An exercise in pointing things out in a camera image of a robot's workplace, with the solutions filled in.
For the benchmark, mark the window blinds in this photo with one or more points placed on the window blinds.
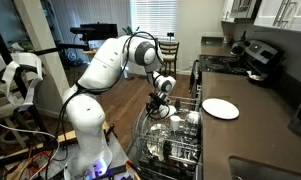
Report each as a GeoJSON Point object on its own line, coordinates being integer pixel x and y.
{"type": "Point", "coordinates": [157, 17]}

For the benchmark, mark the white plate on counter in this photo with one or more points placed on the white plate on counter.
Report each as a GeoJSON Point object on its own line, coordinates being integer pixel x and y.
{"type": "Point", "coordinates": [220, 108]}

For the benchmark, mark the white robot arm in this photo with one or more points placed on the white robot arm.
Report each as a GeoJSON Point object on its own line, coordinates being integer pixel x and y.
{"type": "Point", "coordinates": [86, 114]}

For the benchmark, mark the white plate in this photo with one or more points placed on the white plate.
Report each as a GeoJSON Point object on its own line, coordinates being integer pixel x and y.
{"type": "Point", "coordinates": [167, 111]}
{"type": "Point", "coordinates": [220, 108]}

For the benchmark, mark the stainless steel stove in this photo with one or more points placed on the stainless steel stove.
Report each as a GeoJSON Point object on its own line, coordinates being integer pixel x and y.
{"type": "Point", "coordinates": [260, 63]}

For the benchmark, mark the wire dishwasher rack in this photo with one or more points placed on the wire dishwasher rack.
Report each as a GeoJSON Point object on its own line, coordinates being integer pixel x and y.
{"type": "Point", "coordinates": [164, 154]}

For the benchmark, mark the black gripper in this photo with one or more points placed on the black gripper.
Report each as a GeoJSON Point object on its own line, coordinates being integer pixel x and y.
{"type": "Point", "coordinates": [156, 100]}

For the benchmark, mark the kitchen sink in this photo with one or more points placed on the kitchen sink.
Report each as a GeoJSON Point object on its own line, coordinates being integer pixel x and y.
{"type": "Point", "coordinates": [245, 169]}

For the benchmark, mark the white mug with text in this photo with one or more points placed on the white mug with text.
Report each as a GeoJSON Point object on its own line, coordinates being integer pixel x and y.
{"type": "Point", "coordinates": [175, 122]}

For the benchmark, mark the wooden chair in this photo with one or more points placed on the wooden chair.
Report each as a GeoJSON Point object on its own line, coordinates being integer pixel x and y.
{"type": "Point", "coordinates": [169, 51]}

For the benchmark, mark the white upper cabinets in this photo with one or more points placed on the white upper cabinets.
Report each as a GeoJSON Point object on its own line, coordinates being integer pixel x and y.
{"type": "Point", "coordinates": [278, 14]}

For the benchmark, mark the white bowl in rack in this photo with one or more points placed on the white bowl in rack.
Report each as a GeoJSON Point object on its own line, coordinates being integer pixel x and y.
{"type": "Point", "coordinates": [193, 117]}

